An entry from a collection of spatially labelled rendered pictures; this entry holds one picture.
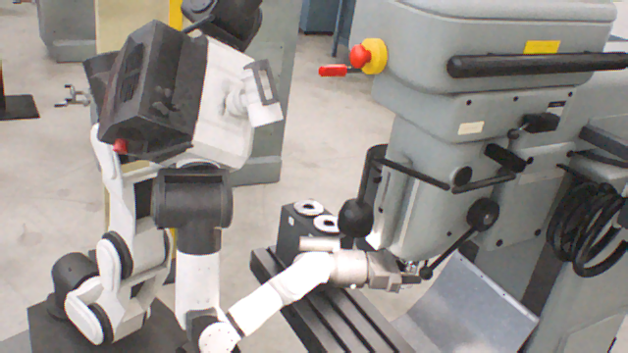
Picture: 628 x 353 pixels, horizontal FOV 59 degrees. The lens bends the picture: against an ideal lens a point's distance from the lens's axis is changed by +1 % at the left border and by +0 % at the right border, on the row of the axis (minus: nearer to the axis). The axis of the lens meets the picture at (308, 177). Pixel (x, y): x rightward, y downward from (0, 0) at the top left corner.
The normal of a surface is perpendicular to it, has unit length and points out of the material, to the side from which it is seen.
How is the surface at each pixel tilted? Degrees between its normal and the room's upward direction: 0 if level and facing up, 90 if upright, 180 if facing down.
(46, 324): 0
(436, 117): 90
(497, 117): 90
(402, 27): 90
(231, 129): 59
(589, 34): 90
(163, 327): 0
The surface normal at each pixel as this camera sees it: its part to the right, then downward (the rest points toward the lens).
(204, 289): 0.43, 0.21
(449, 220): 0.50, 0.47
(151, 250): 0.75, 0.27
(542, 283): -0.86, 0.13
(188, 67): 0.70, -0.11
